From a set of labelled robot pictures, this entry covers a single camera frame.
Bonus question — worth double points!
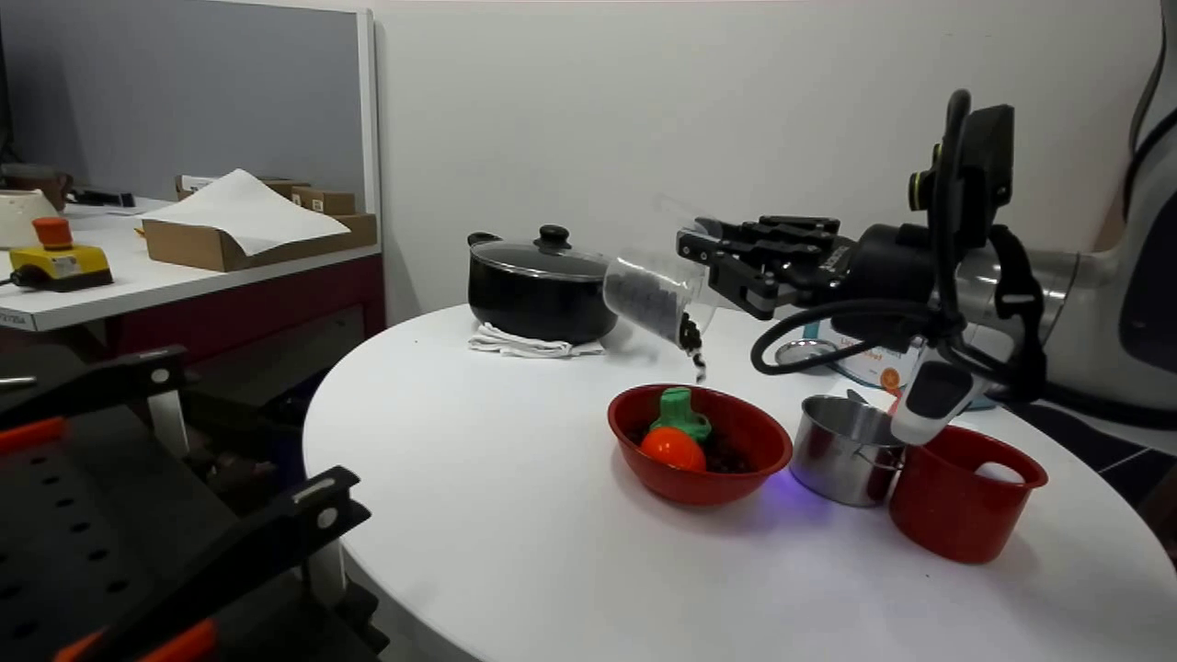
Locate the dark brown beans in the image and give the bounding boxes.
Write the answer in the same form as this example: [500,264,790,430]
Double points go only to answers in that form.
[603,257,699,350]

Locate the orange red block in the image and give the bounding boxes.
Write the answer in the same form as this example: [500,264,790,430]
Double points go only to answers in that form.
[28,213,76,252]

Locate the small steel pot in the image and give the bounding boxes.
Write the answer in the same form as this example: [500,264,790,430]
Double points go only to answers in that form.
[788,392,912,511]

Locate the dark brown toy food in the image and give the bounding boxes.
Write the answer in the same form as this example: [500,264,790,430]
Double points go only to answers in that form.
[707,432,757,477]

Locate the black glass pot lid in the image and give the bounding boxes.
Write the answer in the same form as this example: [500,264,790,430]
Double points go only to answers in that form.
[470,220,618,285]

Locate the orange toy carrot green top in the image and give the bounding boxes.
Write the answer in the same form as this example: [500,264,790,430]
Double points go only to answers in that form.
[637,386,717,477]

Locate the flat cardboard box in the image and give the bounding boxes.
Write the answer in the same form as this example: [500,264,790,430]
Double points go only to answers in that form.
[135,211,383,276]

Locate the red plastic pot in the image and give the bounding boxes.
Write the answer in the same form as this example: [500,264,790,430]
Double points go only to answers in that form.
[885,423,1052,569]

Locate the white boxy object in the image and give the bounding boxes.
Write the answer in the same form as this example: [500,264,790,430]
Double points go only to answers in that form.
[0,184,62,252]

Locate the white round object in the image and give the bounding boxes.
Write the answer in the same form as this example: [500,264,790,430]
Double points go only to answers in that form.
[972,458,1031,490]

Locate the small black object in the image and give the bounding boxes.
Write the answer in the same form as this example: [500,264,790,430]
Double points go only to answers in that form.
[68,184,141,211]

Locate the white top desk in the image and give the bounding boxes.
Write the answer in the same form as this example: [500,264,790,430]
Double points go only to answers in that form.
[0,195,391,370]

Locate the white cloth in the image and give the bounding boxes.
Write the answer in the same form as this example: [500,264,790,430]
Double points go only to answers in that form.
[470,320,615,363]

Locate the black cooking pot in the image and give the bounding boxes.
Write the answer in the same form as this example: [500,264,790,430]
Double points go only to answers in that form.
[462,226,621,350]

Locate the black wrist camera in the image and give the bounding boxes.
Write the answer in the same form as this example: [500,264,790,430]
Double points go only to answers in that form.
[908,83,1021,323]

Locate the grey partition panel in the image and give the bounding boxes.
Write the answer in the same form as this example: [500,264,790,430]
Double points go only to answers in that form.
[0,0,383,217]

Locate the black perforated metal stand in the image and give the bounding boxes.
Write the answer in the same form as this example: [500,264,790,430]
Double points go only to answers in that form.
[0,340,377,662]

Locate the small metal lid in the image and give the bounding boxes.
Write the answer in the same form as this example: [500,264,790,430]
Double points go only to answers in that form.
[772,338,844,378]

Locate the white black wrist attachment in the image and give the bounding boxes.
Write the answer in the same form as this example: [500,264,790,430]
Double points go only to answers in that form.
[885,356,978,448]

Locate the yellow device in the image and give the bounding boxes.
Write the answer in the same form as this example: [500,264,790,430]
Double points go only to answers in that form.
[6,238,117,293]

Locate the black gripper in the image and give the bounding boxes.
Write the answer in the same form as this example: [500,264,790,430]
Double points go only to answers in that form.
[674,213,950,323]

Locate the red bowl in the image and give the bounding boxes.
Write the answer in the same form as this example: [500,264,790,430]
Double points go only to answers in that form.
[603,382,797,511]

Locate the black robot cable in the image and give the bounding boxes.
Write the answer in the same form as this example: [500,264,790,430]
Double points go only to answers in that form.
[745,220,1177,432]

